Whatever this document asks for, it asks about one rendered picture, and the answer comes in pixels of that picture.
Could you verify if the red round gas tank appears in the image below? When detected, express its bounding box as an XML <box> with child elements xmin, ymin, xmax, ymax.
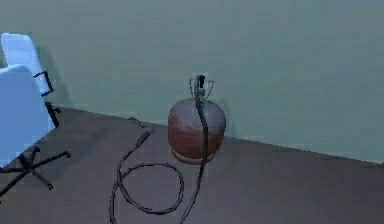
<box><xmin>167</xmin><ymin>74</ymin><xmax>227</xmax><ymax>166</ymax></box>

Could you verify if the white office chair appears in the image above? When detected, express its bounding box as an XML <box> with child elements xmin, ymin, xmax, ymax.
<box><xmin>0</xmin><ymin>32</ymin><xmax>72</xmax><ymax>198</ymax></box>

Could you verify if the black hose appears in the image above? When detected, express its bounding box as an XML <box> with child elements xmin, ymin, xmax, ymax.
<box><xmin>109</xmin><ymin>75</ymin><xmax>210</xmax><ymax>224</ymax></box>

